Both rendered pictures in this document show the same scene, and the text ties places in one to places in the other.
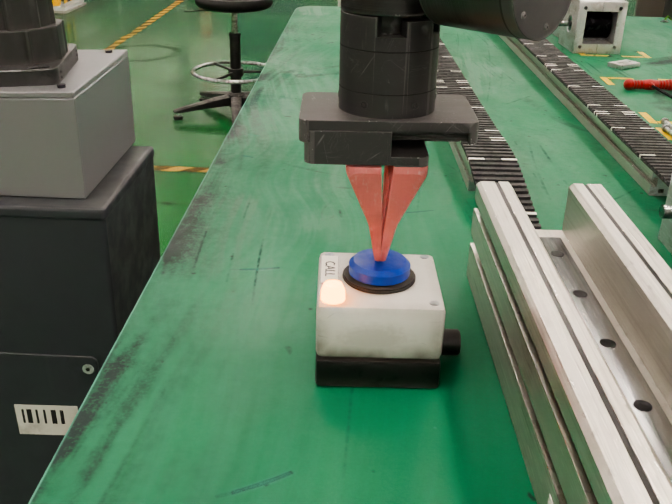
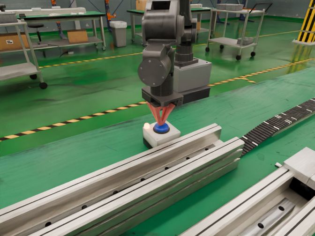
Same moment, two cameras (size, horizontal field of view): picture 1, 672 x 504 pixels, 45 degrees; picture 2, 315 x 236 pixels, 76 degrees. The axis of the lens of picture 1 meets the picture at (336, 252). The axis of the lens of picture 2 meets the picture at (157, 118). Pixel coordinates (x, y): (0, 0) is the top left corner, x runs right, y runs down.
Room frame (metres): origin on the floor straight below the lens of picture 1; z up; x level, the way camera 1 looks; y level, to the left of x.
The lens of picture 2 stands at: (0.21, -0.42, 1.17)
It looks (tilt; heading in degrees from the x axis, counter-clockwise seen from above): 32 degrees down; 58
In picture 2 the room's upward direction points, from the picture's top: straight up
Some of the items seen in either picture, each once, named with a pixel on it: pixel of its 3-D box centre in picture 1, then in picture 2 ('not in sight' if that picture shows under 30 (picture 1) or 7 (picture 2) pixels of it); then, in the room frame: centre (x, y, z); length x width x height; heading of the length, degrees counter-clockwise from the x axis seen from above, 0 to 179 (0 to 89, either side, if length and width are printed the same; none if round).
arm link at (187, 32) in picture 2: not in sight; (185, 37); (0.80, 0.31, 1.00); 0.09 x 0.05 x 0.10; 46
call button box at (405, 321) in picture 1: (389, 315); (162, 138); (0.47, -0.04, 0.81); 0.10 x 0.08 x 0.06; 90
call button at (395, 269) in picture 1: (379, 272); (161, 128); (0.47, -0.03, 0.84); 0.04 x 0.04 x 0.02
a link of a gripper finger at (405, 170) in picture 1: (363, 189); (159, 108); (0.47, -0.02, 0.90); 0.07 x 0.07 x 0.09; 0
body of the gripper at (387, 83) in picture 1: (387, 75); (161, 84); (0.47, -0.03, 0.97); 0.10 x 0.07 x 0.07; 90
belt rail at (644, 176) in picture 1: (557, 75); not in sight; (1.27, -0.34, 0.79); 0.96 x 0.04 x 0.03; 0
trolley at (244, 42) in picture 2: not in sight; (235, 29); (3.98, 2.62, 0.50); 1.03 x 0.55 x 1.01; 93
